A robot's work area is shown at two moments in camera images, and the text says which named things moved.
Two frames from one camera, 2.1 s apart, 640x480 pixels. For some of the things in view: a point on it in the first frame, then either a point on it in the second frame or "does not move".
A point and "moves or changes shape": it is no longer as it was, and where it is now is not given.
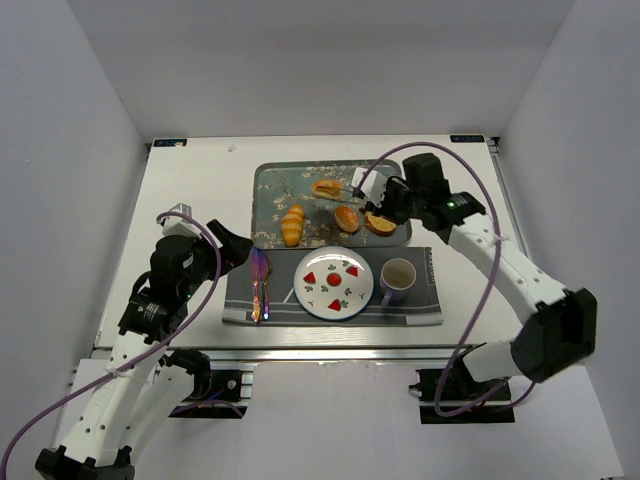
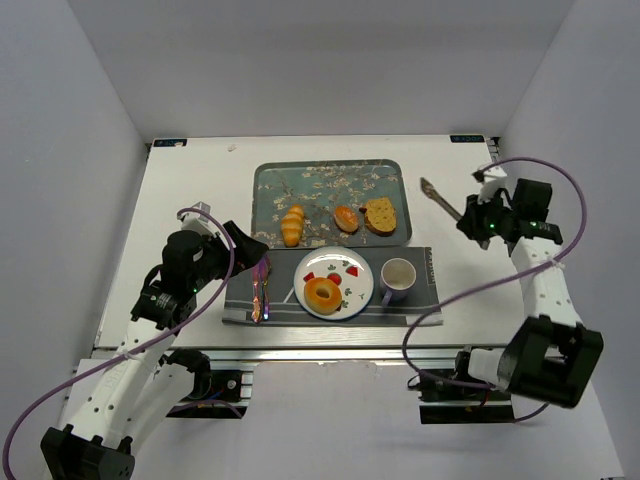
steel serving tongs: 348,195 moves or changes shape
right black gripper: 388,201 to 473,223
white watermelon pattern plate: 333,282 does not move
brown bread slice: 381,225 does not move
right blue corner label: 467,138 does not move
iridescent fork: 265,273 does not move
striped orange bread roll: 292,225 does not move
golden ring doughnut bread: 327,188 to 322,295
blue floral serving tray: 312,204 does not move
